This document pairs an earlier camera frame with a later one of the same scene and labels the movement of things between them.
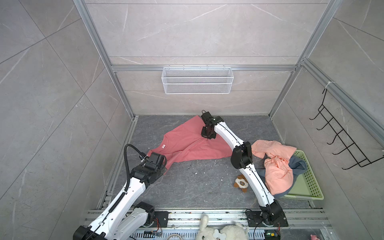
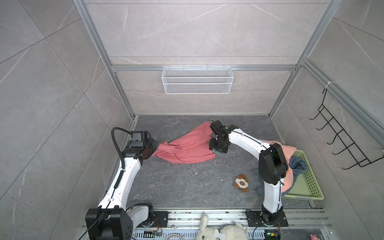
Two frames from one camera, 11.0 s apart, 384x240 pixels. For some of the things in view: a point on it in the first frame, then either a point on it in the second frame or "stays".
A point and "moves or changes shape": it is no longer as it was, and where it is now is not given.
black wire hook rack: [350, 146] stays
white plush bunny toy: [235, 231] stays
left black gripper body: [160, 171] to [150, 146]
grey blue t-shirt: [299, 166] stays
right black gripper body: [205, 133] to [217, 145]
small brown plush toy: [241, 182] stays
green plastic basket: [306, 185] stays
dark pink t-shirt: [186, 144] moves or changes shape
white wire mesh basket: [196, 80] stays
